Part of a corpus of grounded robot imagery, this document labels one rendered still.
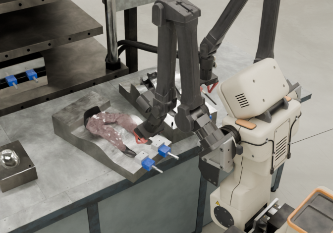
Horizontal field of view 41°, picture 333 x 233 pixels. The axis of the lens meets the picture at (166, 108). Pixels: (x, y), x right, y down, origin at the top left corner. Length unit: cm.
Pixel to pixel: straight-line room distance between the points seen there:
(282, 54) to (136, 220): 277
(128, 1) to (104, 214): 123
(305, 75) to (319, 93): 30
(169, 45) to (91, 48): 146
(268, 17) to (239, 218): 79
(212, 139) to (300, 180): 177
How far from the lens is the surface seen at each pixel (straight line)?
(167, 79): 151
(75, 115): 209
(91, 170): 197
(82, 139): 201
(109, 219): 214
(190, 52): 139
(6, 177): 191
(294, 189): 311
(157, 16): 139
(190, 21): 136
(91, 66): 268
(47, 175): 198
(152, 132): 171
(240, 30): 492
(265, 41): 176
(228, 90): 153
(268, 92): 154
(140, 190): 212
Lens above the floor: 217
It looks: 37 degrees down
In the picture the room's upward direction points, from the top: 2 degrees clockwise
